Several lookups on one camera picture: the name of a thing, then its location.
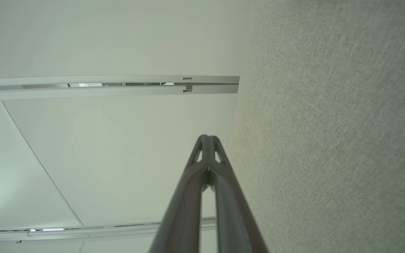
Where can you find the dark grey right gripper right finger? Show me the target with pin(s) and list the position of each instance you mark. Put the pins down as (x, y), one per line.
(234, 218)

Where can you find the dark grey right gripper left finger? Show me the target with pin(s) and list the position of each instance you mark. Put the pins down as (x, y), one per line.
(181, 211)

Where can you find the grey metal wall post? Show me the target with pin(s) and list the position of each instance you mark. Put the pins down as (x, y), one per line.
(83, 93)

